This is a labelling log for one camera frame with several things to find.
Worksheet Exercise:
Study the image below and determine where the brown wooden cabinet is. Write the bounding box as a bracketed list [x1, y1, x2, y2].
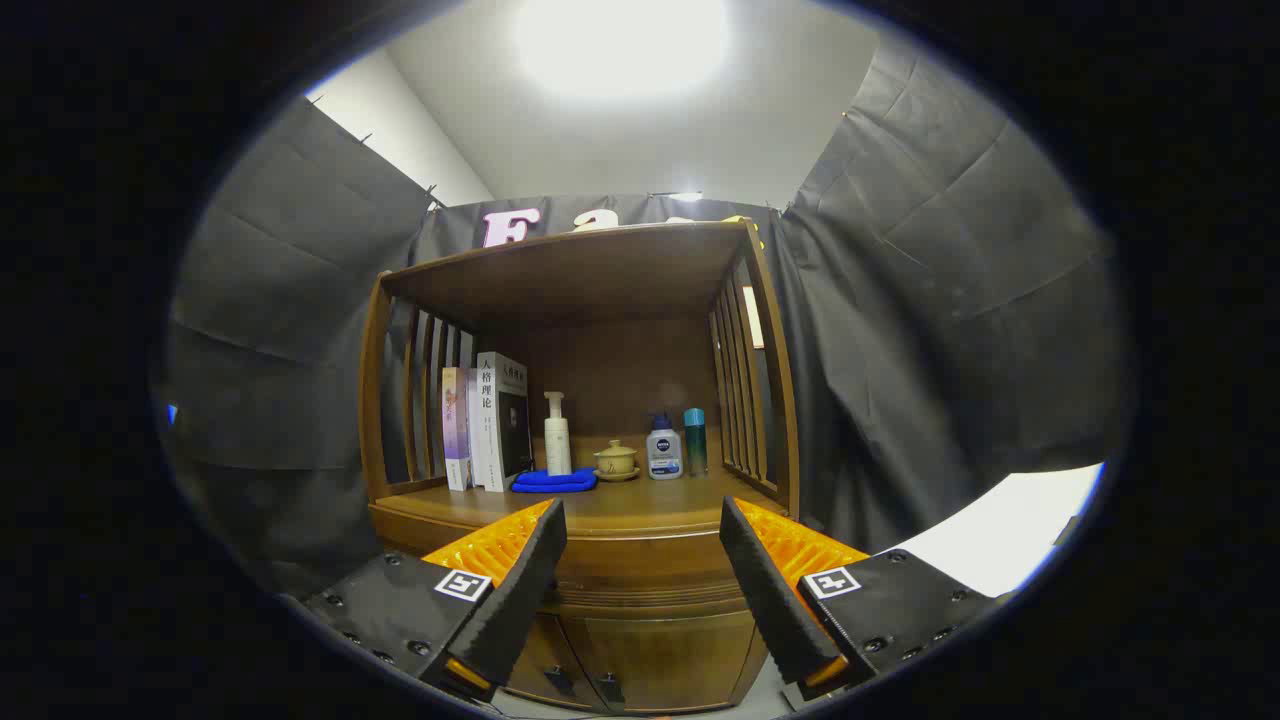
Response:
[358, 218, 801, 716]

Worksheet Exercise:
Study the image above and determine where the thick white and black book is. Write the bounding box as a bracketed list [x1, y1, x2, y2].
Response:
[476, 351, 535, 493]

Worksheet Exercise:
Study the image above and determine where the beige lidded teacup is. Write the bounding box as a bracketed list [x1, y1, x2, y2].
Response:
[593, 439, 641, 483]

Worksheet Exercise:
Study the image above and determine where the pink and purple book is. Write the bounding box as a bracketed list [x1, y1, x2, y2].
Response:
[441, 366, 473, 492]

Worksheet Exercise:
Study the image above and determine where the folded blue cloth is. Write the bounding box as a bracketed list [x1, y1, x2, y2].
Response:
[510, 467, 599, 494]

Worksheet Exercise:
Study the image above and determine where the thin white book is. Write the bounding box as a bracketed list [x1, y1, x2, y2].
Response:
[466, 368, 489, 488]

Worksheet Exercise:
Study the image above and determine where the white table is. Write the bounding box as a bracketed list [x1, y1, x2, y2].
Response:
[890, 462, 1106, 599]

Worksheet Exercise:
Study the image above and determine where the wooden cabinet door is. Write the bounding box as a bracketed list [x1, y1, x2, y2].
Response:
[505, 610, 591, 706]
[565, 612, 769, 715]

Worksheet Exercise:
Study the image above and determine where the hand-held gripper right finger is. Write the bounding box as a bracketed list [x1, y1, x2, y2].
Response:
[718, 496, 1006, 706]

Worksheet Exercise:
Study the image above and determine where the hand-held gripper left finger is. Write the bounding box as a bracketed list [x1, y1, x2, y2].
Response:
[298, 498, 569, 701]

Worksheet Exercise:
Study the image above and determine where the wooden countertop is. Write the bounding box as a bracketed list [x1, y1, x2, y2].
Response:
[372, 465, 791, 541]

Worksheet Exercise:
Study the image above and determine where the white pump bottle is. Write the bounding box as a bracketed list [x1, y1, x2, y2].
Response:
[543, 391, 573, 477]

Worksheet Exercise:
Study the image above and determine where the white bottle with blue cap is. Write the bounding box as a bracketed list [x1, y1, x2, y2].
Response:
[645, 412, 684, 481]

